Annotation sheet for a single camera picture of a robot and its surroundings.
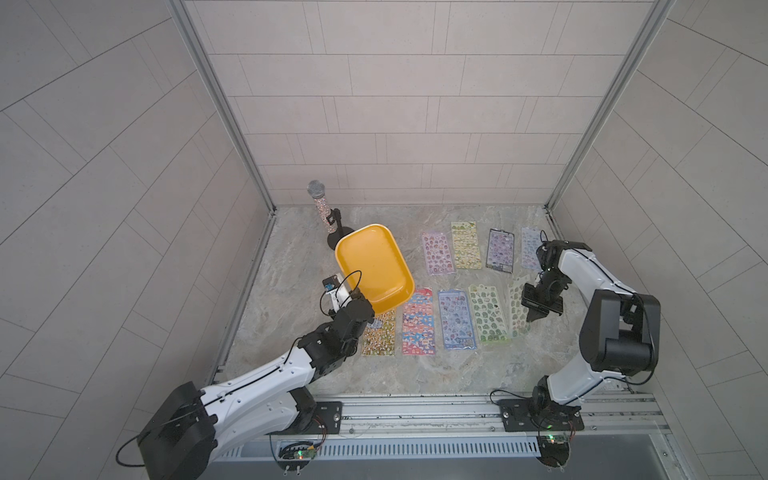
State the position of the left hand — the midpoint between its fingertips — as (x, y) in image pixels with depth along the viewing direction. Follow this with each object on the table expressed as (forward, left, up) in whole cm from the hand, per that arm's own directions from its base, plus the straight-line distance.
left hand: (368, 288), depth 82 cm
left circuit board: (-36, +14, -9) cm, 39 cm away
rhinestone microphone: (+20, +14, +18) cm, 31 cm away
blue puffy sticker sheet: (-4, -26, -11) cm, 28 cm away
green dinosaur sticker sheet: (-2, -36, -11) cm, 37 cm away
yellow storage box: (+5, -1, +5) cm, 7 cm away
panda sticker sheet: (-10, -3, -11) cm, 15 cm away
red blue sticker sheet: (-9, -14, -11) cm, 20 cm away
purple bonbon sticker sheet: (+22, -45, -11) cm, 51 cm away
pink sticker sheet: (+20, -23, -11) cm, 32 cm away
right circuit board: (-33, -45, -10) cm, 57 cm away
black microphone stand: (+23, +11, -3) cm, 26 cm away
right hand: (-4, -45, -6) cm, 45 cm away
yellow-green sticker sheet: (+24, -32, -10) cm, 41 cm away
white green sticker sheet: (-7, -43, -8) cm, 44 cm away
